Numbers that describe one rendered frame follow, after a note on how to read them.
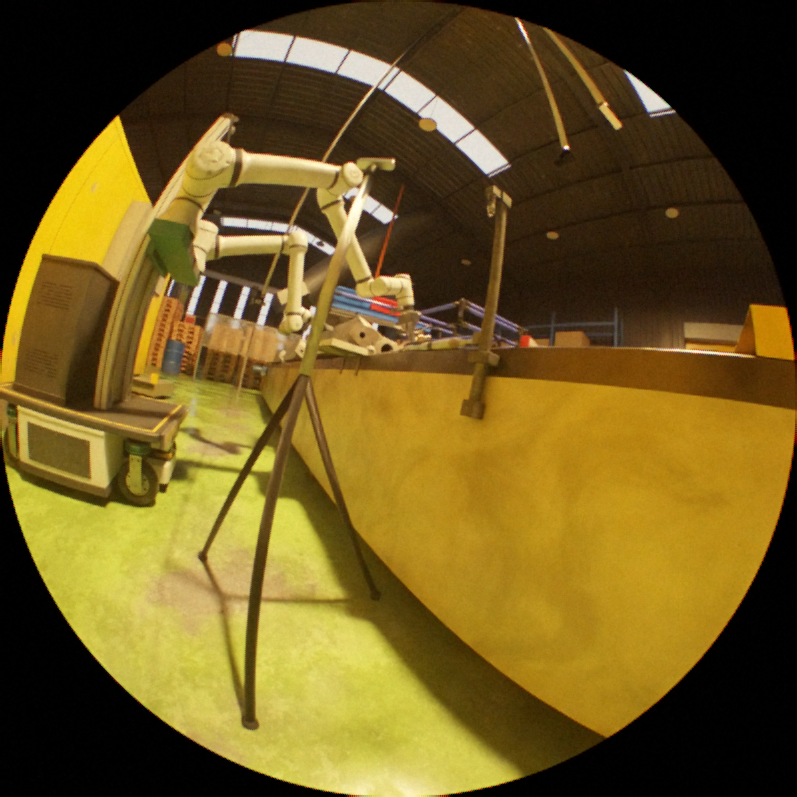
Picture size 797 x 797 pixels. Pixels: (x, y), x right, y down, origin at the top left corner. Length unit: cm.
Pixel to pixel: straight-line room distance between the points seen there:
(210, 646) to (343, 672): 30
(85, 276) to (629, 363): 152
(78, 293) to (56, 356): 24
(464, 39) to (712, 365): 933
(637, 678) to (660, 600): 16
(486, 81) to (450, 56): 124
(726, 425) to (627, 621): 33
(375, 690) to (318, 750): 20
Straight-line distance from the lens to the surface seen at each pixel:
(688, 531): 49
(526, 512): 54
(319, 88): 1102
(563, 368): 54
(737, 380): 50
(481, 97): 978
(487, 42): 938
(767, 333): 54
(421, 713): 69
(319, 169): 125
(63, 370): 125
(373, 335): 145
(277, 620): 79
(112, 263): 256
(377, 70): 1032
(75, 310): 124
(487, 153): 1052
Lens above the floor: 60
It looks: 1 degrees up
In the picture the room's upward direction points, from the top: 13 degrees clockwise
